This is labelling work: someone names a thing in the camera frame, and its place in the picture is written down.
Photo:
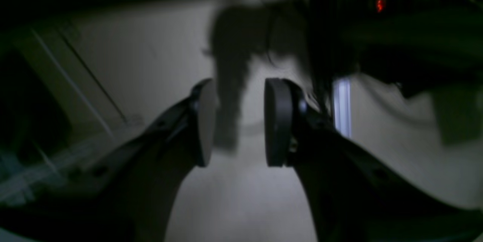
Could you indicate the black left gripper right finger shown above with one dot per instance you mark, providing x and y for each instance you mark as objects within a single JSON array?
[{"x": 352, "y": 196}]

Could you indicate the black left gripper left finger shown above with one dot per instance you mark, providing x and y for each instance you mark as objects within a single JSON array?
[{"x": 128, "y": 195}]

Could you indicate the black robot base with LED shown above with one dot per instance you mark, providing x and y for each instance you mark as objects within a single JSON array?
[{"x": 414, "y": 44}]

